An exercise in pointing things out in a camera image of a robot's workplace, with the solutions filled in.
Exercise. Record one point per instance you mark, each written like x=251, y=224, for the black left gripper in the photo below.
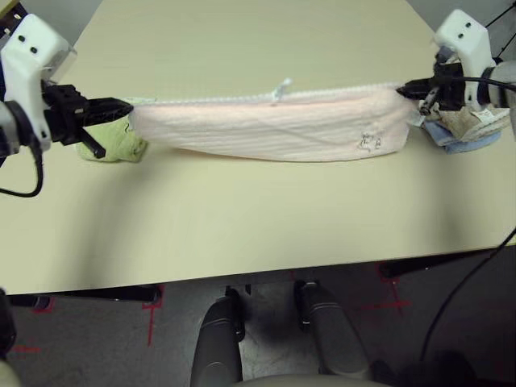
x=64, y=113

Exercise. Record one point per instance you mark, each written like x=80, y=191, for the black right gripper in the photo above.
x=449, y=88

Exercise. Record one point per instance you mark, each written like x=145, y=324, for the pink terry towel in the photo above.
x=262, y=129

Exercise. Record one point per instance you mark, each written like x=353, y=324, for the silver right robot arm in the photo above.
x=504, y=76

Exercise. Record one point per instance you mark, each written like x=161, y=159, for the green folded towel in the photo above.
x=117, y=141

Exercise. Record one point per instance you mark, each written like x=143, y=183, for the light blue folded towel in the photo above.
x=455, y=145

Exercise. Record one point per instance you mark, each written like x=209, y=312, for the beige folded towel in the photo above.
x=479, y=125

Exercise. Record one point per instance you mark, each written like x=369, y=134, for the black tripod stand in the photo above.
x=500, y=13

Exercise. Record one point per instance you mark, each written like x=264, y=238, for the grey robot left leg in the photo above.
x=217, y=342

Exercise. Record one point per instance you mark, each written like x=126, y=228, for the grey robot leg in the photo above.
x=217, y=342
x=330, y=330

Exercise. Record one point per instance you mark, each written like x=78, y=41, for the grey robot right leg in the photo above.
x=330, y=330

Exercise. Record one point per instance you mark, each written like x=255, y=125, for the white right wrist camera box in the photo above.
x=463, y=36

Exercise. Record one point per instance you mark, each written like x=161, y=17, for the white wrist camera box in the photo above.
x=463, y=36
x=28, y=52

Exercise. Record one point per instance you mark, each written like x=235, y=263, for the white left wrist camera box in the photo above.
x=28, y=52

